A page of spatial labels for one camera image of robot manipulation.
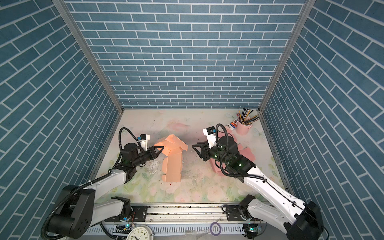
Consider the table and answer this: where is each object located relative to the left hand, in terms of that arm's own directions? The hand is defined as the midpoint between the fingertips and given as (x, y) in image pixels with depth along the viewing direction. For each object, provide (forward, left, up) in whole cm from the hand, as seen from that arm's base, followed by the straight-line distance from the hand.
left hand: (164, 148), depth 84 cm
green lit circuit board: (-38, -45, -12) cm, 60 cm away
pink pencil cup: (+14, -49, -2) cm, 51 cm away
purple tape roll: (-37, -30, -12) cm, 49 cm away
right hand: (-5, -17, +13) cm, 22 cm away
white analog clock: (-38, +6, -9) cm, 39 cm away
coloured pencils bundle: (+24, -52, -1) cm, 58 cm away
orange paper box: (-8, -5, -4) cm, 11 cm away
